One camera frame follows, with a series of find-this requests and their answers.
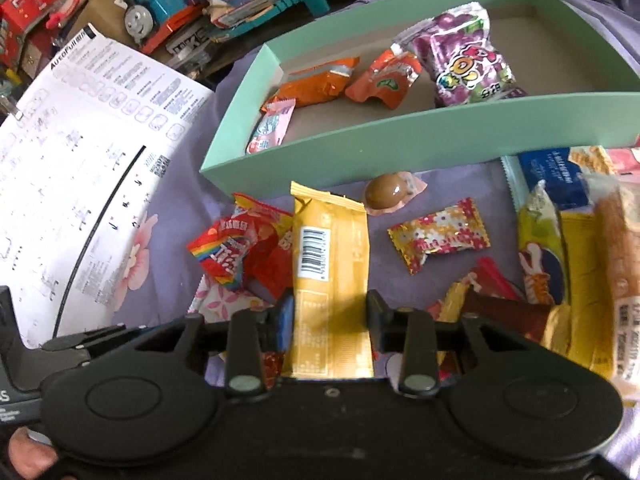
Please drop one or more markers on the blue white snack packet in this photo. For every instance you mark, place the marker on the blue white snack packet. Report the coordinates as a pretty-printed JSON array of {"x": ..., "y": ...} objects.
[{"x": 545, "y": 175}]

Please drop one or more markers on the orange silver snack packet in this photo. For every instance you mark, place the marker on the orange silver snack packet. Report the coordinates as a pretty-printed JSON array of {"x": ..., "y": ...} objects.
[{"x": 312, "y": 82}]

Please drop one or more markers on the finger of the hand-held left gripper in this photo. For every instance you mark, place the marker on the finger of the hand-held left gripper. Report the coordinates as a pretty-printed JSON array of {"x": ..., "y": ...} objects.
[{"x": 82, "y": 339}]

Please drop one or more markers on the yellow snack packet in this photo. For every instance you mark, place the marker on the yellow snack packet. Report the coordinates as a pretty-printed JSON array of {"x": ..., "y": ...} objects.
[{"x": 330, "y": 240}]

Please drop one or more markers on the orange candy packet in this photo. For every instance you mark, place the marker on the orange candy packet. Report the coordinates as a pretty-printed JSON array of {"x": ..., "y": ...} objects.
[{"x": 387, "y": 77}]

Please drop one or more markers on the small pink candy packet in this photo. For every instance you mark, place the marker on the small pink candy packet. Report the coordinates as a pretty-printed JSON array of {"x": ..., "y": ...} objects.
[{"x": 270, "y": 127}]

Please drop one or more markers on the red floral candy packet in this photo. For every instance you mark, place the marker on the red floral candy packet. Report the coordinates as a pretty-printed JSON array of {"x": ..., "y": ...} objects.
[{"x": 440, "y": 232}]

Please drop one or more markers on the mint green cardboard box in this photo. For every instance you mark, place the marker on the mint green cardboard box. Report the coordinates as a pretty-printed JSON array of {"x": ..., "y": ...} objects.
[{"x": 380, "y": 145}]

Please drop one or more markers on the red cardboard box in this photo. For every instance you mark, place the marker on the red cardboard box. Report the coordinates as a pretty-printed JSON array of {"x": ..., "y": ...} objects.
[{"x": 30, "y": 10}]

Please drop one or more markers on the person's left hand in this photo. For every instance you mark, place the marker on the person's left hand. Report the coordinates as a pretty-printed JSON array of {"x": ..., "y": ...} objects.
[{"x": 30, "y": 452}]

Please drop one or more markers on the yellow green snack bag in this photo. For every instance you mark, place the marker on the yellow green snack bag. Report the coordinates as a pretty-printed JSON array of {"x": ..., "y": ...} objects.
[{"x": 542, "y": 255}]

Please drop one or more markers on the pink floral wrapper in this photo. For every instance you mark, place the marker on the pink floral wrapper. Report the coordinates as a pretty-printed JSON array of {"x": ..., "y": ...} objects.
[{"x": 225, "y": 300}]

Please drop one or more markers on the purple floral cloth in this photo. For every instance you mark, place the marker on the purple floral cloth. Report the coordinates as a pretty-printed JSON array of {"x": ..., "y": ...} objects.
[{"x": 165, "y": 195}]

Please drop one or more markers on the brown snack packet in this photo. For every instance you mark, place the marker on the brown snack packet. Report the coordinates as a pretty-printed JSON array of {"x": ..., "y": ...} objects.
[{"x": 505, "y": 312}]

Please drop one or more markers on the clear sausage snack packet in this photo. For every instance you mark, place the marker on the clear sausage snack packet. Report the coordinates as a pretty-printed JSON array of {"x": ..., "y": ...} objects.
[{"x": 617, "y": 270}]

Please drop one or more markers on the purple grape candy bag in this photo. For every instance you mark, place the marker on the purple grape candy bag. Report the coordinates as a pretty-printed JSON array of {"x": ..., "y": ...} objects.
[{"x": 465, "y": 55}]

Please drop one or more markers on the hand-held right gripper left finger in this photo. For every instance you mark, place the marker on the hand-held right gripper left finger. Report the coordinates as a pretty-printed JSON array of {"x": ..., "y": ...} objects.
[{"x": 286, "y": 317}]

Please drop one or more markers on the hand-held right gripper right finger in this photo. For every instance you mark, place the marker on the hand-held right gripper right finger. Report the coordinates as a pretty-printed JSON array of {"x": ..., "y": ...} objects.
[{"x": 373, "y": 320}]

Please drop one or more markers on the chocolate jelly cup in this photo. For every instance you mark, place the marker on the chocolate jelly cup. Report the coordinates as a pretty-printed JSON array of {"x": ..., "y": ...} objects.
[{"x": 387, "y": 191}]

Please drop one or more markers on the red rainbow candy packet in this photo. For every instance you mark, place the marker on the red rainbow candy packet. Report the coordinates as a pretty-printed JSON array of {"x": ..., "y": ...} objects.
[{"x": 240, "y": 245}]

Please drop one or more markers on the pink snack packet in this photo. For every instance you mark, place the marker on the pink snack packet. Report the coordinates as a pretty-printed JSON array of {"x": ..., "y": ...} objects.
[{"x": 625, "y": 160}]

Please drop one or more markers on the red stick packet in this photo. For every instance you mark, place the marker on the red stick packet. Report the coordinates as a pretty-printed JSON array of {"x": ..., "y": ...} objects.
[{"x": 495, "y": 275}]

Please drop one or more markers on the brown cardboard box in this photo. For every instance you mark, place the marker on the brown cardboard box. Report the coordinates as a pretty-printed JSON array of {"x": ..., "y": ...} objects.
[{"x": 102, "y": 7}]

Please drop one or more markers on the white instruction sheet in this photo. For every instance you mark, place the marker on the white instruction sheet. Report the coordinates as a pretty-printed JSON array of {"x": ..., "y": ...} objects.
[{"x": 85, "y": 170}]

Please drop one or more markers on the pink goggles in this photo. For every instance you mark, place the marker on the pink goggles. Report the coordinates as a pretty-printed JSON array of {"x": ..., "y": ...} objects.
[{"x": 70, "y": 2}]

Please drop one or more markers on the blue toy train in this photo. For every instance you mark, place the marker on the blue toy train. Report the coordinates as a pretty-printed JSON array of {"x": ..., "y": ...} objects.
[{"x": 155, "y": 5}]

